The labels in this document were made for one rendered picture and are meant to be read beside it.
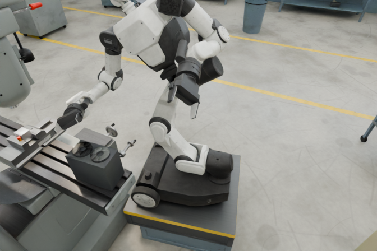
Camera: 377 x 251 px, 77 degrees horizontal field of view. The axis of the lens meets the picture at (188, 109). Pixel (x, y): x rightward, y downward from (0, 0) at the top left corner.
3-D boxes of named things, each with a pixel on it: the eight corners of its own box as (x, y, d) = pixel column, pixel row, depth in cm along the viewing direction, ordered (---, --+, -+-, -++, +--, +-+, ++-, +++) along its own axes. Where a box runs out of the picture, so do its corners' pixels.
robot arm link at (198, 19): (210, 42, 123) (179, 12, 111) (230, 28, 115) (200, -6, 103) (208, 57, 116) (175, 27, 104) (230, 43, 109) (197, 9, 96)
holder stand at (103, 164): (90, 162, 134) (79, 136, 121) (124, 172, 129) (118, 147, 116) (76, 179, 125) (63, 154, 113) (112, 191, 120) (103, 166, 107)
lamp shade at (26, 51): (37, 57, 124) (33, 45, 120) (28, 63, 119) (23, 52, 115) (25, 56, 125) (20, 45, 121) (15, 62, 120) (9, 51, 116)
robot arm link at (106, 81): (85, 97, 139) (107, 79, 152) (99, 105, 138) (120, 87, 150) (83, 84, 132) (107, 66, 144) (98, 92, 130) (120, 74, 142)
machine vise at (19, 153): (50, 123, 159) (44, 110, 152) (67, 129, 154) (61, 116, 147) (-1, 161, 134) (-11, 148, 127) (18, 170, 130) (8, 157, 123)
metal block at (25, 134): (26, 134, 140) (21, 126, 136) (33, 137, 138) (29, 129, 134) (18, 140, 136) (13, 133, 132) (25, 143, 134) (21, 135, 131)
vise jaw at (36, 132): (31, 127, 146) (29, 122, 143) (46, 133, 142) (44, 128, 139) (23, 133, 142) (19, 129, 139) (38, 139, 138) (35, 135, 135)
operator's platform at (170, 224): (235, 182, 231) (240, 155, 206) (229, 259, 180) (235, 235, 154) (157, 167, 244) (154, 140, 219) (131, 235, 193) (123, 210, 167)
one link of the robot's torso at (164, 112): (171, 122, 164) (203, 73, 134) (164, 141, 151) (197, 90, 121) (151, 112, 162) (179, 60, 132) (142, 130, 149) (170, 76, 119)
